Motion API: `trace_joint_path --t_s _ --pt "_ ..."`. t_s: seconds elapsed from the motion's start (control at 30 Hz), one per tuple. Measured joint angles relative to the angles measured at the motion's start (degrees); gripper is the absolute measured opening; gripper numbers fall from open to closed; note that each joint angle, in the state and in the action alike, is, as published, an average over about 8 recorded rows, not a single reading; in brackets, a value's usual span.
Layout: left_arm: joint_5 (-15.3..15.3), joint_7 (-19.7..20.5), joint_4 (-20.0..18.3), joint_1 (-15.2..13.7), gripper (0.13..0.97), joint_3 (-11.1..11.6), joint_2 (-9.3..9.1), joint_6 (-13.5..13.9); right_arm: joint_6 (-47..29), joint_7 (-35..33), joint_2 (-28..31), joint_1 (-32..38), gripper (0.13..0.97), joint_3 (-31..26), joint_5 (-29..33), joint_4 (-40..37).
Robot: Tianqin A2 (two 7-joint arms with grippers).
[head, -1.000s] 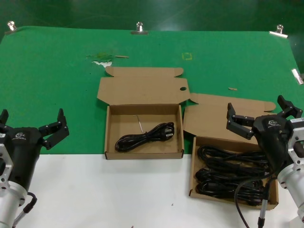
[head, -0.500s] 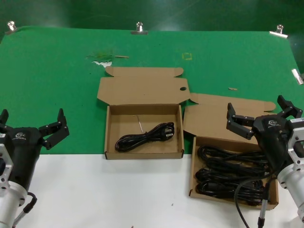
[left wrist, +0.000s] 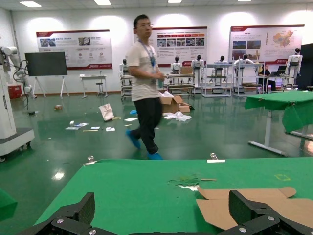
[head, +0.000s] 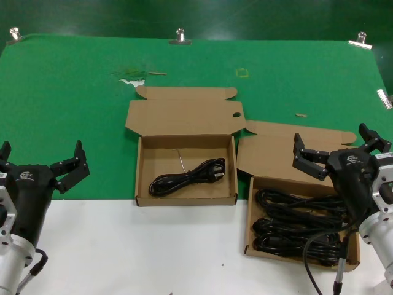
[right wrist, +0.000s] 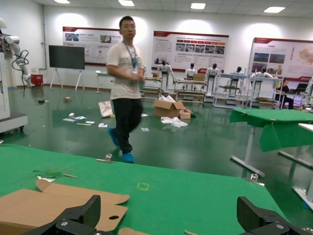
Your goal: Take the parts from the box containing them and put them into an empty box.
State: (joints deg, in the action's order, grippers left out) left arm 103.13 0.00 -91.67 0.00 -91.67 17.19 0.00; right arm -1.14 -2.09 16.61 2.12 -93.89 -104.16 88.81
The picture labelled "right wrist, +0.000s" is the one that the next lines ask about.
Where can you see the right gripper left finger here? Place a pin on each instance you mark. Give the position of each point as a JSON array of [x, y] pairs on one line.
[[80, 218]]

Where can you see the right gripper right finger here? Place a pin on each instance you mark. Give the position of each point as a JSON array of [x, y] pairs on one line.
[[261, 220]]

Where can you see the grey collaborative robot arm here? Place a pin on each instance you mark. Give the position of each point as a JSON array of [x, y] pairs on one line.
[[27, 77]]

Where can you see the cardboard box with holed lid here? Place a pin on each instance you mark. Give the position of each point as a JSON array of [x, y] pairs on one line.
[[36, 203]]

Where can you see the red box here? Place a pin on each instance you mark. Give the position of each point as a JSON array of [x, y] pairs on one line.
[[36, 80]]

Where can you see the thin wooden stick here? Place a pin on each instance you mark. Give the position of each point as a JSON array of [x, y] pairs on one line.
[[71, 175]]

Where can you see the small wood chip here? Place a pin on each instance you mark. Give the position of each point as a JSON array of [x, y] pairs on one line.
[[190, 232]]

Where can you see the green felt table cloth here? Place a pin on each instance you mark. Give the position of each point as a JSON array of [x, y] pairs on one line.
[[183, 200]]

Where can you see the green cloth covered table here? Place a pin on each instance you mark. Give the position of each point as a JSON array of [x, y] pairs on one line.
[[281, 132]]

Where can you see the pale stick on floor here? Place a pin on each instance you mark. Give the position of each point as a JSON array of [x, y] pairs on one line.
[[83, 124]]

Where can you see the white paper sheet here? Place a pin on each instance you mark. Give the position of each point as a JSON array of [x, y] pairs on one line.
[[145, 129], [69, 120], [102, 125], [90, 122]]

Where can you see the blue printed paper sheet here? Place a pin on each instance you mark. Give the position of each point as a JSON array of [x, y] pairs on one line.
[[79, 117]]

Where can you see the white table with legs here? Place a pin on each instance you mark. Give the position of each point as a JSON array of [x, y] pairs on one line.
[[306, 126]]

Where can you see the small white floor object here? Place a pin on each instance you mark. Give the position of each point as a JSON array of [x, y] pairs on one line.
[[71, 114]]

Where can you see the white machine cabinet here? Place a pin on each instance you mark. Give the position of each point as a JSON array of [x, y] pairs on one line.
[[12, 121]]

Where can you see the brown tape roll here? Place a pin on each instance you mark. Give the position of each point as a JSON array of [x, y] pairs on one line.
[[67, 99]]

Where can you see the white metal rack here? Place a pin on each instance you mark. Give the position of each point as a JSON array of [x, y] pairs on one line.
[[231, 90], [265, 99]]

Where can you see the small black floor item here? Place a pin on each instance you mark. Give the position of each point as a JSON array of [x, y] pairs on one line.
[[41, 101]]

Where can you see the small cardboard carton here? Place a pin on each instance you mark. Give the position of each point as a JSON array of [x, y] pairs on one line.
[[185, 114]]

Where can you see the white plastic wrap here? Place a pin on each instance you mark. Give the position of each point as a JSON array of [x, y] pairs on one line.
[[174, 121]]

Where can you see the seated person in black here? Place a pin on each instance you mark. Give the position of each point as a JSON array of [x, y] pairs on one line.
[[284, 90]]

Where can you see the black laptop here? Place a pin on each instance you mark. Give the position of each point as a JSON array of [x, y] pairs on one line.
[[302, 87]]

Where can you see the large open cardboard carton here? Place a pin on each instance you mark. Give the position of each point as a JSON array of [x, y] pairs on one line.
[[168, 110]]

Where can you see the walking man, beige shirt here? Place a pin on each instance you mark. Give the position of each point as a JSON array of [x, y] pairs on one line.
[[124, 80]]

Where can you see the white humanoid robot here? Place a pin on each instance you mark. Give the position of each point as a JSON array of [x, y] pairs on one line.
[[165, 71], [262, 74], [212, 73], [238, 71], [191, 72]]

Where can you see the white desk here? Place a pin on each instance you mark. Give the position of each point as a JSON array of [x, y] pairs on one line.
[[102, 73]]

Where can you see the metal workbench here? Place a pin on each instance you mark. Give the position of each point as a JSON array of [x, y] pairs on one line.
[[152, 85], [190, 91]]

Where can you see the white packing paper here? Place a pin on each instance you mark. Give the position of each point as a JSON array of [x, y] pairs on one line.
[[167, 98]]

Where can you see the cardboard carton on workbench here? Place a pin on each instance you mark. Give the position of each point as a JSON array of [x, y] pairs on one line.
[[198, 77]]

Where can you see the black screen on stand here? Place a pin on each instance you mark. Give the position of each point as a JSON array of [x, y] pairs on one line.
[[66, 57]]

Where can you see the ceiling light panel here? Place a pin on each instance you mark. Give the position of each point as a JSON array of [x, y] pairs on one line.
[[61, 1], [126, 2], [274, 9], [197, 6]]

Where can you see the red-framed wall poster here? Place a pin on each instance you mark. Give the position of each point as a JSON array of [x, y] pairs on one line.
[[281, 56], [93, 49], [190, 54]]

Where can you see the grey wall pipe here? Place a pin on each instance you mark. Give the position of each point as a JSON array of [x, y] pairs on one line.
[[44, 36]]

